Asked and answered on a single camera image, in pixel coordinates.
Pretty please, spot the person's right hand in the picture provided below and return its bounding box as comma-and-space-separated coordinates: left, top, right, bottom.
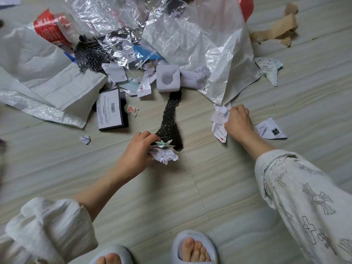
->
224, 104, 256, 143

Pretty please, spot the person's left hand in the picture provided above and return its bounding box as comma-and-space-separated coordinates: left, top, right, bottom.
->
113, 131, 161, 180

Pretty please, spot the white scrap rainbow print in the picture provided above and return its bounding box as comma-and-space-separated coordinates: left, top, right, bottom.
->
212, 123, 228, 144

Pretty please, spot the white paper wad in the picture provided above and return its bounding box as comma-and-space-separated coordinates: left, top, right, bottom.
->
148, 139, 179, 165

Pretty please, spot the white scrap dark photo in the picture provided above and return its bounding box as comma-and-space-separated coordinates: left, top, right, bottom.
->
254, 117, 288, 140

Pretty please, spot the small clear packet red mark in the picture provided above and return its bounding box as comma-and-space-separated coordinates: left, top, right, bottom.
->
124, 103, 140, 118

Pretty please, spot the black patterned plastic piece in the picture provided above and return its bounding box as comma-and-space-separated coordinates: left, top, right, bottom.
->
166, 0, 190, 15
155, 90, 184, 152
73, 35, 111, 74

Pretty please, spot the black box white label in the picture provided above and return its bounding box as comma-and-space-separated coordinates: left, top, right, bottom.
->
95, 88, 129, 132

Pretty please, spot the white torn packet green print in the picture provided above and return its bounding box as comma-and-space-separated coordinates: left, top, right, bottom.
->
254, 56, 284, 87

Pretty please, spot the white foam roll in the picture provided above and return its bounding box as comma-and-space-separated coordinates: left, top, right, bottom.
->
180, 66, 211, 90

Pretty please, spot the white foam block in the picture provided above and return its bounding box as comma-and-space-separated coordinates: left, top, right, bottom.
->
155, 64, 182, 93

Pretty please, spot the white bubble padded envelope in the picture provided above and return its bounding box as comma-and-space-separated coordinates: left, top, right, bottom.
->
0, 62, 108, 129

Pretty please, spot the brown paper strip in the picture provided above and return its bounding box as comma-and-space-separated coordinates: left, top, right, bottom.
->
249, 3, 300, 48

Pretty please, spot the blue white torn packet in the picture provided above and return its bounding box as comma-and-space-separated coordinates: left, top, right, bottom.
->
133, 44, 163, 61

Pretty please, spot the silver foil wrapper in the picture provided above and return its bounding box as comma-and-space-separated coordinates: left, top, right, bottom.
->
96, 16, 154, 68

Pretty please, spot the white poly mailer bag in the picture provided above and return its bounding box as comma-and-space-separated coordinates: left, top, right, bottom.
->
0, 20, 80, 90

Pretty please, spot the clear crinkled plastic bag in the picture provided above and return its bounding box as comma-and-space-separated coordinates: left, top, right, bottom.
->
63, 0, 150, 36

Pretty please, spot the clear bottle red label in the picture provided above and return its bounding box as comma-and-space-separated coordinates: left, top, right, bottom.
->
33, 8, 83, 48

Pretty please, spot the person's left forearm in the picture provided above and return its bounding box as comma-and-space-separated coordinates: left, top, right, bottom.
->
71, 169, 130, 222

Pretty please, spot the person's printed right sleeve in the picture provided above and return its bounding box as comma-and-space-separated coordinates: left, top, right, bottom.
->
254, 150, 352, 264

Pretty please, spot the person's left foot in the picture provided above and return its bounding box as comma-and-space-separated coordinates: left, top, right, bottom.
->
95, 253, 121, 264

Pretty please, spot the person's foot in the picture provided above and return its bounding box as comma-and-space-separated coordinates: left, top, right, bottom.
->
95, 253, 121, 264
179, 238, 212, 263

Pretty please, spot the person's right foot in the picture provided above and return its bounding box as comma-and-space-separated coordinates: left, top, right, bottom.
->
179, 238, 212, 263

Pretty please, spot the person's white left sleeve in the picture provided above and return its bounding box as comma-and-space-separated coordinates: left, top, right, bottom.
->
0, 197, 99, 264

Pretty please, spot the light blue left slipper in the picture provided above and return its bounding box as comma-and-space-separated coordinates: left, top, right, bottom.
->
88, 244, 135, 264

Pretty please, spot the light blue slipper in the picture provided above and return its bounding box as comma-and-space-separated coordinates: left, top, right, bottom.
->
171, 230, 219, 264
88, 244, 135, 264

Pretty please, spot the light blue right slipper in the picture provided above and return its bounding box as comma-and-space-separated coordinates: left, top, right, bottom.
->
171, 230, 219, 264

